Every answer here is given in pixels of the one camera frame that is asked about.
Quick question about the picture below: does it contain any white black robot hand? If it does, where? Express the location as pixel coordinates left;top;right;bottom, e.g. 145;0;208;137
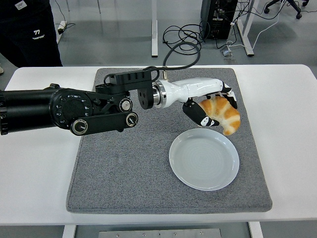
160;77;239;127

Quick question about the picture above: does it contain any golden croissant bread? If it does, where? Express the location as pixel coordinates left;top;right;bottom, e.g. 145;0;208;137
199;96;241;136

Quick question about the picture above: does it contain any pale blue round plate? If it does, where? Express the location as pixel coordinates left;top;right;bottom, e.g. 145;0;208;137
169;127;240;192

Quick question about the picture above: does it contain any grey metal plate with screws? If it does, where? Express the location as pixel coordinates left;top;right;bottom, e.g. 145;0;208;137
98;228;222;238

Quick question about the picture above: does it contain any grey floor socket box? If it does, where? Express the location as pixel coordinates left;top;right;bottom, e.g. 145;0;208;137
219;48;235;60

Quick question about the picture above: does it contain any white slim desk leg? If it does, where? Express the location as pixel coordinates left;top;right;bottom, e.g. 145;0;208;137
151;0;159;58

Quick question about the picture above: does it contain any black computer tower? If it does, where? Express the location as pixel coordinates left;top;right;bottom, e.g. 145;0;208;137
200;0;238;41

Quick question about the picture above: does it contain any white angled desk leg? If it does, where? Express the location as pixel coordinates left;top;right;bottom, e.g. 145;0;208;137
236;0;256;57

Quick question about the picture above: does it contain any grey fabric mat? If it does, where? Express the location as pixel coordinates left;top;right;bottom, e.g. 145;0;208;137
66;67;273;215

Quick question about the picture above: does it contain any black office chair base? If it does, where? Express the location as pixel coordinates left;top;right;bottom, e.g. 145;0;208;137
264;0;310;20

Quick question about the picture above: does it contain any white power strip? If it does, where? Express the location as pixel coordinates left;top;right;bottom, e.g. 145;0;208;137
56;20;67;35

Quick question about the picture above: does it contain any white table leg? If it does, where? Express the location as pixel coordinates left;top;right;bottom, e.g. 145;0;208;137
61;225;77;238
248;221;264;238

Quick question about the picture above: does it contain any person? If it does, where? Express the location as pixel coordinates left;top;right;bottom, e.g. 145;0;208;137
0;0;63;67

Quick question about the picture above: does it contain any black coiled floor cable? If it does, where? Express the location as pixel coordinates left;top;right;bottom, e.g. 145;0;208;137
162;21;211;56

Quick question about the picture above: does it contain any white floor cable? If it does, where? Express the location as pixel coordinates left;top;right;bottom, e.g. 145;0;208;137
225;0;282;50

